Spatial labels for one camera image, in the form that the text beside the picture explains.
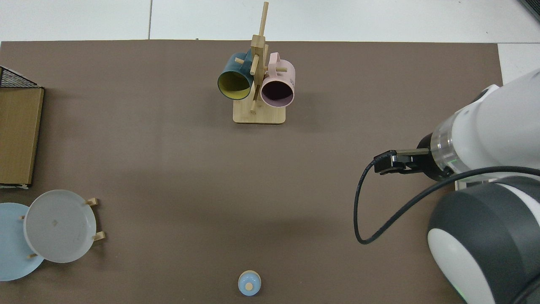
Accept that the pale toaster oven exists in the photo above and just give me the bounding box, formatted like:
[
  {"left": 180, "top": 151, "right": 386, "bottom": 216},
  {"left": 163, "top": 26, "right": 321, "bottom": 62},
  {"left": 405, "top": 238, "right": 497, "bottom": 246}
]
[{"left": 454, "top": 177, "right": 500, "bottom": 190}]

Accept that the pink cup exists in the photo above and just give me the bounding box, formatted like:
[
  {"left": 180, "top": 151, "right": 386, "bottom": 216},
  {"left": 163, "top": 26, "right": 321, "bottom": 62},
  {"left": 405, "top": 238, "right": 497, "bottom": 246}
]
[{"left": 260, "top": 52, "right": 296, "bottom": 108}]

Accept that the wooden cup stand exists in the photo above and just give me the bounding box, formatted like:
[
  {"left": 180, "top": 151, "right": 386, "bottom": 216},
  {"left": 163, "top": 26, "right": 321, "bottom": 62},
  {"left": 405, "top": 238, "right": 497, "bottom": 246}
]
[{"left": 233, "top": 1, "right": 287, "bottom": 125}]

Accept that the black flat panel edge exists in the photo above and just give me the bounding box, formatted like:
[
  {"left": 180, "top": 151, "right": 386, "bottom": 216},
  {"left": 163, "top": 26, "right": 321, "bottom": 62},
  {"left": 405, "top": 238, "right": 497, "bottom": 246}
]
[{"left": 520, "top": 0, "right": 540, "bottom": 22}]

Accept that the small blue round bell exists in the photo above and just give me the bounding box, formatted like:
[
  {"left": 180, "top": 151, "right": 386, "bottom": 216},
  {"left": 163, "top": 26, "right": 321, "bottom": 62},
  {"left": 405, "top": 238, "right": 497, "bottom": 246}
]
[{"left": 238, "top": 270, "right": 262, "bottom": 297}]

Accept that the dark blue cup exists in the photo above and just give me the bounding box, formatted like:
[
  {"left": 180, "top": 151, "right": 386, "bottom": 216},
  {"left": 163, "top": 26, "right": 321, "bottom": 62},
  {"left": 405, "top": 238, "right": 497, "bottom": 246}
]
[{"left": 217, "top": 52, "right": 255, "bottom": 100}]

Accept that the brown table cloth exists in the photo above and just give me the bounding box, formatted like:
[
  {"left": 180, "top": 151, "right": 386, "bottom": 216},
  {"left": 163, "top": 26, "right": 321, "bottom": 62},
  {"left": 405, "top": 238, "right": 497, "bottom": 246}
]
[{"left": 0, "top": 40, "right": 505, "bottom": 304}]

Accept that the wooden plate rack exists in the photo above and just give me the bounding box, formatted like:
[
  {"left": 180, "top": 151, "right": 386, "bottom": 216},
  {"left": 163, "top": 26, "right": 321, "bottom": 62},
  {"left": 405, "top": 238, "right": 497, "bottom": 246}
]
[{"left": 19, "top": 197, "right": 106, "bottom": 259}]

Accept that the grey plate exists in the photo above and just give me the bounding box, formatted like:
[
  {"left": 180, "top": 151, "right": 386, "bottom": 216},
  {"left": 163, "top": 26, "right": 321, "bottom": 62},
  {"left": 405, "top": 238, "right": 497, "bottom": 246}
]
[{"left": 23, "top": 190, "right": 97, "bottom": 263}]

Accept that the light blue plate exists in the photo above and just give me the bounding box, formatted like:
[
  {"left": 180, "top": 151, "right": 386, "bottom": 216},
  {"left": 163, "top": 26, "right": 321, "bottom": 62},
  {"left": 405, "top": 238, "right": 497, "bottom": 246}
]
[{"left": 0, "top": 203, "right": 45, "bottom": 282}]

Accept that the wire basket with wooden floor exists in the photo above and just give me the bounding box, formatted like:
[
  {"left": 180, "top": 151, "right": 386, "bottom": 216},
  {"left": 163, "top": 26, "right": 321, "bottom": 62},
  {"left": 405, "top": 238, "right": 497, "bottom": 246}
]
[{"left": 0, "top": 65, "right": 45, "bottom": 189}]

